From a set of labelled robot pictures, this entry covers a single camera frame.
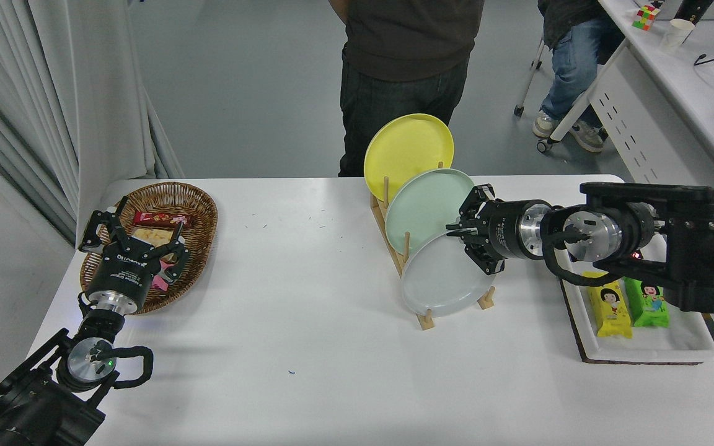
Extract green cartoon snack pack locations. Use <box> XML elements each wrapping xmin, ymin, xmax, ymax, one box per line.
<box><xmin>624</xmin><ymin>278</ymin><xmax>671</xmax><ymax>328</ymax></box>

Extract standing person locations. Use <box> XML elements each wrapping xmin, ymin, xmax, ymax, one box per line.
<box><xmin>329</xmin><ymin>0</ymin><xmax>486</xmax><ymax>178</ymax></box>

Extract yellow plate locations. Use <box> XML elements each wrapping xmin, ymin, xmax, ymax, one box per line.
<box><xmin>364</xmin><ymin>113</ymin><xmax>455</xmax><ymax>202</ymax></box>

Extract white paper cup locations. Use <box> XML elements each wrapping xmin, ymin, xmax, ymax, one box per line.
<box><xmin>660</xmin><ymin>19</ymin><xmax>695</xmax><ymax>52</ymax></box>

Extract white tray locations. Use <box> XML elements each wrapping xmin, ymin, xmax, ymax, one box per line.
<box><xmin>544</xmin><ymin>209</ymin><xmax>714</xmax><ymax>364</ymax></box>

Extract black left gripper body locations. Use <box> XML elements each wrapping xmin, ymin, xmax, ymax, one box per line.
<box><xmin>87</xmin><ymin>243</ymin><xmax>174</xmax><ymax>313</ymax></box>

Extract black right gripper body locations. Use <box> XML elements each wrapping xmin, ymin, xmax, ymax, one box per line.
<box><xmin>480</xmin><ymin>199</ymin><xmax>531</xmax><ymax>261</ymax></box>

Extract brown wicker basket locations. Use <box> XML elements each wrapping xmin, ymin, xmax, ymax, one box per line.
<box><xmin>79</xmin><ymin>181</ymin><xmax>218</xmax><ymax>315</ymax></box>

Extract grey curtain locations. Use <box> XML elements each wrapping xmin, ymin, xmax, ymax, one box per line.
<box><xmin>0</xmin><ymin>0</ymin><xmax>185</xmax><ymax>245</ymax></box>

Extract red snack bar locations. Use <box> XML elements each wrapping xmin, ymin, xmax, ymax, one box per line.
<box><xmin>132</xmin><ymin>211</ymin><xmax>192</xmax><ymax>229</ymax></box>

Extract mint green plate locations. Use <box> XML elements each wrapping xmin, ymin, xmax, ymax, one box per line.
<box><xmin>386</xmin><ymin>168</ymin><xmax>478</xmax><ymax>256</ymax></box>

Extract pale yellow snack pack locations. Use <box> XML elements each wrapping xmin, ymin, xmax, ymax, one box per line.
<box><xmin>130</xmin><ymin>227</ymin><xmax>175</xmax><ymax>250</ymax></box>

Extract white perforated desk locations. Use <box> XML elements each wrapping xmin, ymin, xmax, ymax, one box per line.
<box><xmin>586</xmin><ymin>0</ymin><xmax>714</xmax><ymax>372</ymax></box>

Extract seated person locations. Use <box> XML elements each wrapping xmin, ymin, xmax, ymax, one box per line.
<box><xmin>532</xmin><ymin>0</ymin><xmax>627</xmax><ymax>153</ymax></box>

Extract pink snack pack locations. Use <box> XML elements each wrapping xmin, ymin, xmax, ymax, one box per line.
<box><xmin>150</xmin><ymin>257</ymin><xmax>178</xmax><ymax>292</ymax></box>

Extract grey plate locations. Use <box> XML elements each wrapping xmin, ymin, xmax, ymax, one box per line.
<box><xmin>401</xmin><ymin>230</ymin><xmax>497</xmax><ymax>317</ymax></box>

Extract colourful puzzle cube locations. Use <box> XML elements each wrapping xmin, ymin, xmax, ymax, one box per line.
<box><xmin>632</xmin><ymin>5</ymin><xmax>662</xmax><ymax>32</ymax></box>

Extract wooden plate rack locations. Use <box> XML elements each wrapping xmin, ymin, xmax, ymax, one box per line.
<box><xmin>370</xmin><ymin>161</ymin><xmax>497</xmax><ymax>330</ymax></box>

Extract yellow cartoon snack pack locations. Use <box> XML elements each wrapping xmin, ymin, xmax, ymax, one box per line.
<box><xmin>582</xmin><ymin>271</ymin><xmax>633</xmax><ymax>339</ymax></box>

